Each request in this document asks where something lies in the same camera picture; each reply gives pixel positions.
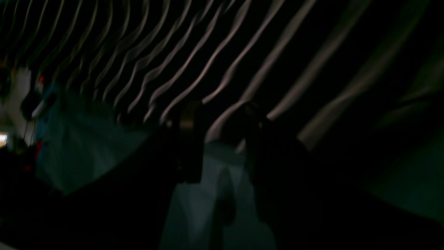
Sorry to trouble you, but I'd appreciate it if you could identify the teal table cloth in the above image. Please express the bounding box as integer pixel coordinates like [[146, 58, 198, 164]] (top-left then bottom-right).
[[33, 83, 444, 250]]

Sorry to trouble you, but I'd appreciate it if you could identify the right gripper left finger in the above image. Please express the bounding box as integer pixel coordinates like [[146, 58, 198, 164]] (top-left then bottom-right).
[[153, 101, 204, 184]]

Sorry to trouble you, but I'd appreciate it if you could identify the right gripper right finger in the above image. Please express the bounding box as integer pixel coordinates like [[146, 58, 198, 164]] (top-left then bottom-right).
[[241, 102, 443, 250]]

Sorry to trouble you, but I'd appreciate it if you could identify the navy white striped t-shirt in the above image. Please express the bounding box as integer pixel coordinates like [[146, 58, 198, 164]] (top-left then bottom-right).
[[1, 0, 443, 148]]

